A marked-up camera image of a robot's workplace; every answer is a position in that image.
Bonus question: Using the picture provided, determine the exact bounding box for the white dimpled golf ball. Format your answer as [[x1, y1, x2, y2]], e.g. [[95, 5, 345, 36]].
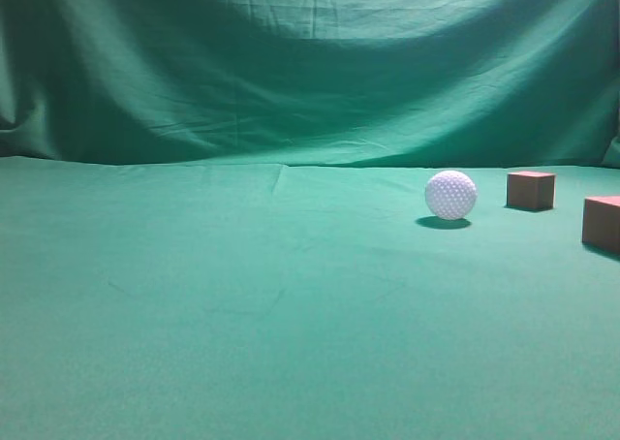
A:
[[424, 170, 478, 221]]

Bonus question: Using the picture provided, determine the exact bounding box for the brown wooden cube block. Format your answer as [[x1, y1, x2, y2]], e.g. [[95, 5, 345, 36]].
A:
[[506, 171, 556, 211]]

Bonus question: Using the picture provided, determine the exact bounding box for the brown cube block at edge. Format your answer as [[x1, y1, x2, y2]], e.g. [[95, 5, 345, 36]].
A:
[[581, 195, 620, 255]]

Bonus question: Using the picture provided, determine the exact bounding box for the green cloth backdrop and cover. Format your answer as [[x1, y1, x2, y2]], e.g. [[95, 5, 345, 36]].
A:
[[1, 0, 619, 439]]

